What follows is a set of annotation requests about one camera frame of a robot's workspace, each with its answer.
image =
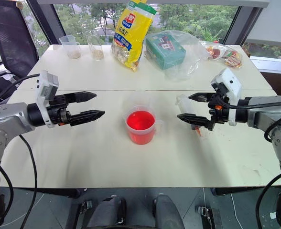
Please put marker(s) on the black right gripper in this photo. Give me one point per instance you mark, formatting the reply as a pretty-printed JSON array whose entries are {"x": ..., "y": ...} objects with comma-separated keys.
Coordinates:
[{"x": 219, "y": 107}]

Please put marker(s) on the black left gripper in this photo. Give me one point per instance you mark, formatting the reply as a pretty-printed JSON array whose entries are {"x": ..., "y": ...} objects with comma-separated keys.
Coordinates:
[{"x": 59, "y": 112}]

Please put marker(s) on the clear plastic tube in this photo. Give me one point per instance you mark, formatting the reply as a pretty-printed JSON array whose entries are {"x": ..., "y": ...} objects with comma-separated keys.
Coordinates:
[{"x": 187, "y": 106}]

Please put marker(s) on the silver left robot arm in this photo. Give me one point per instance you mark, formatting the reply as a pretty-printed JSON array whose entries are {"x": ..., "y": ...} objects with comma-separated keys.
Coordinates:
[{"x": 9, "y": 114}]

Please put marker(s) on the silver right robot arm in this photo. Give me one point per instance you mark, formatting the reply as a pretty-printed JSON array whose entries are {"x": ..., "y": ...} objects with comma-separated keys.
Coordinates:
[{"x": 267, "y": 112}]

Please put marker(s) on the large cup of red liquid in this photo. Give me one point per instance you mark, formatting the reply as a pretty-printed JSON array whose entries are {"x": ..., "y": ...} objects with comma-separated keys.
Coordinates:
[{"x": 140, "y": 128}]

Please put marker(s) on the clear measuring cup with grain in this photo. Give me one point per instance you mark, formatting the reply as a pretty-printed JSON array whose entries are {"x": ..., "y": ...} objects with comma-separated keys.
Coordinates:
[{"x": 72, "y": 48}]

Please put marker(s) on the green box in plastic bag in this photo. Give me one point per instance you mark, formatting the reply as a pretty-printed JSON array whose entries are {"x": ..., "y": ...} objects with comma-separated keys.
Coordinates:
[{"x": 193, "y": 55}]

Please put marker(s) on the tall clear glass with grain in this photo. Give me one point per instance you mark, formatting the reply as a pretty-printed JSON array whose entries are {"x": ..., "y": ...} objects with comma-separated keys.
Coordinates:
[{"x": 96, "y": 47}]

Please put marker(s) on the bag of colourful snack packets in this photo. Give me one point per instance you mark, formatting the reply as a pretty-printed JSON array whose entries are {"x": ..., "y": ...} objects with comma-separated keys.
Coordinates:
[{"x": 226, "y": 53}]

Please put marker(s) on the green cardboard box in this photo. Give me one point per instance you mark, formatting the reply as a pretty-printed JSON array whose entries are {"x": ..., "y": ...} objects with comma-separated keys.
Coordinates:
[{"x": 166, "y": 52}]

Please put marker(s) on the yellow snack bag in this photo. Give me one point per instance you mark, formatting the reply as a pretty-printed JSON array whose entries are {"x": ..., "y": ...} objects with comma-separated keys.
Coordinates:
[{"x": 133, "y": 35}]

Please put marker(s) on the black mesh office chair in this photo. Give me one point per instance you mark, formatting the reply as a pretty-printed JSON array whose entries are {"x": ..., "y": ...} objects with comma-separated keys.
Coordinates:
[{"x": 14, "y": 38}]

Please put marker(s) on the metal table latch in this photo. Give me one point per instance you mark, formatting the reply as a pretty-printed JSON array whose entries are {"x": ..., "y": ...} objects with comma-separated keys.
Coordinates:
[
  {"x": 86, "y": 206},
  {"x": 208, "y": 215}
]

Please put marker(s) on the dark rounded left leg shape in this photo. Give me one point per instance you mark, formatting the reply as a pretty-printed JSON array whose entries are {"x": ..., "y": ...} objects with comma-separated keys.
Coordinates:
[{"x": 107, "y": 212}]

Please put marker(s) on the dark rounded leg shape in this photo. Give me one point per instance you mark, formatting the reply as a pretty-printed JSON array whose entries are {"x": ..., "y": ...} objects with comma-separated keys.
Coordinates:
[
  {"x": 107, "y": 212},
  {"x": 165, "y": 212}
]

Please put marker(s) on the dark rounded right leg shape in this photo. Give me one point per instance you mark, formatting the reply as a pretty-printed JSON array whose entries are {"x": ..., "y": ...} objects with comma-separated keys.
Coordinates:
[{"x": 165, "y": 212}]

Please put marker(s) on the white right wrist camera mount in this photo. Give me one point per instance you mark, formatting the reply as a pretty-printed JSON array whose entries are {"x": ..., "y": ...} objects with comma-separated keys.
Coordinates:
[{"x": 233, "y": 83}]

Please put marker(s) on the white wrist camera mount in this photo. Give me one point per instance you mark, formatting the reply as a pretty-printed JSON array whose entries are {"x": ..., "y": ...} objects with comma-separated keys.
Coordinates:
[
  {"x": 233, "y": 83},
  {"x": 46, "y": 88}
]

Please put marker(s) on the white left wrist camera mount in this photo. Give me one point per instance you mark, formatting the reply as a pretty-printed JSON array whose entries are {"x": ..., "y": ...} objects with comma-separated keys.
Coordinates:
[{"x": 46, "y": 88}]

